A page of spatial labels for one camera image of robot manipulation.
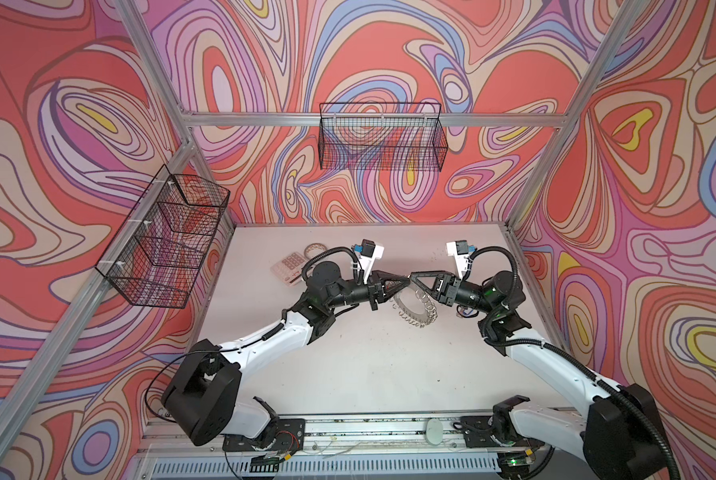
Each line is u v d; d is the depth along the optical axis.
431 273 0.66
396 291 0.66
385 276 0.66
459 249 0.64
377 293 0.63
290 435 0.72
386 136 0.96
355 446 0.73
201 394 0.41
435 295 0.64
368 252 0.62
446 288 0.63
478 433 0.73
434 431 0.72
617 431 0.41
